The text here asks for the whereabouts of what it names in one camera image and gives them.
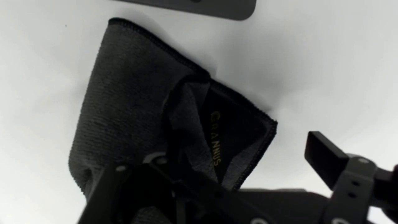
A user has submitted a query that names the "black cloth napkin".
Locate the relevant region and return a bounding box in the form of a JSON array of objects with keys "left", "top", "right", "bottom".
[{"left": 67, "top": 16, "right": 279, "bottom": 202}]

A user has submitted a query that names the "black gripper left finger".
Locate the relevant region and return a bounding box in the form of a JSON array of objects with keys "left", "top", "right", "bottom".
[{"left": 164, "top": 133, "right": 184, "bottom": 166}]

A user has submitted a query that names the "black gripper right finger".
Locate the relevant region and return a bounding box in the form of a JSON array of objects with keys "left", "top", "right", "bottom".
[{"left": 304, "top": 129, "right": 352, "bottom": 191}]

